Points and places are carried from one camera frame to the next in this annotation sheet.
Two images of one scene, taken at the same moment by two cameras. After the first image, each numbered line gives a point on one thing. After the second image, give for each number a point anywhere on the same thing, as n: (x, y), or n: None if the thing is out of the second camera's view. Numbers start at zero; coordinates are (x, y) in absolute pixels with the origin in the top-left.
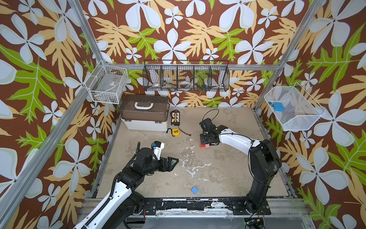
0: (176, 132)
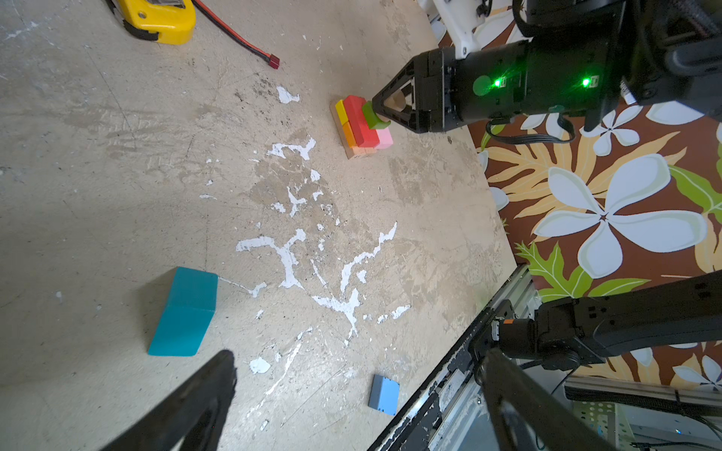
0: (169, 22)
